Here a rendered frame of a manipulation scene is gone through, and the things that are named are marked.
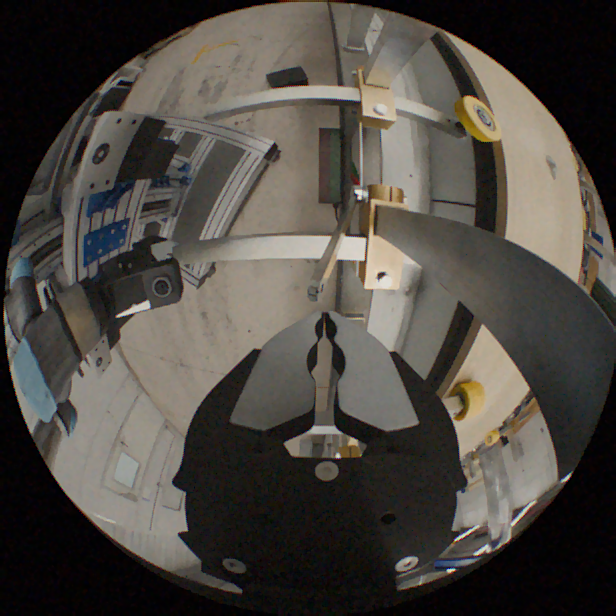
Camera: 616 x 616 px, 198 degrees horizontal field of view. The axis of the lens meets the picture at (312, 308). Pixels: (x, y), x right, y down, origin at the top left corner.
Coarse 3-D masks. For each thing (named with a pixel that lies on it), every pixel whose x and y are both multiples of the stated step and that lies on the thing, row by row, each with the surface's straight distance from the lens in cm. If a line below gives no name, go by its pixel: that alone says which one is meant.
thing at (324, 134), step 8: (320, 136) 43; (328, 136) 43; (320, 144) 43; (328, 144) 43; (320, 152) 42; (328, 152) 42; (320, 160) 42; (328, 160) 42; (320, 168) 41; (328, 168) 42; (320, 176) 41; (328, 176) 41; (320, 184) 41; (328, 184) 41; (320, 192) 41; (328, 192) 41; (320, 200) 41; (328, 200) 41
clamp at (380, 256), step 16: (368, 192) 27; (384, 192) 25; (400, 192) 26; (368, 208) 26; (400, 208) 26; (368, 224) 25; (368, 240) 25; (384, 240) 26; (368, 256) 26; (384, 256) 26; (400, 256) 27; (368, 272) 26; (400, 272) 27; (368, 288) 27; (384, 288) 28
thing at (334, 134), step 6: (330, 132) 44; (336, 132) 44; (330, 138) 43; (336, 138) 43; (330, 144) 43; (336, 144) 43; (330, 150) 42; (336, 150) 42; (330, 156) 42; (336, 156) 42; (330, 162) 42; (336, 162) 42; (330, 168) 42; (336, 168) 42; (330, 174) 41; (336, 174) 41; (330, 180) 41; (336, 180) 41; (330, 186) 41; (336, 186) 41; (330, 192) 41; (336, 192) 41; (330, 198) 41; (336, 198) 41
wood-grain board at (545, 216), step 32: (480, 64) 58; (480, 96) 45; (512, 96) 60; (512, 128) 45; (544, 128) 74; (512, 160) 39; (544, 160) 57; (512, 192) 36; (544, 192) 50; (576, 192) 96; (512, 224) 36; (544, 224) 48; (576, 224) 86; (544, 256) 50; (576, 256) 87; (480, 352) 42; (448, 384) 45; (512, 384) 76; (480, 416) 80
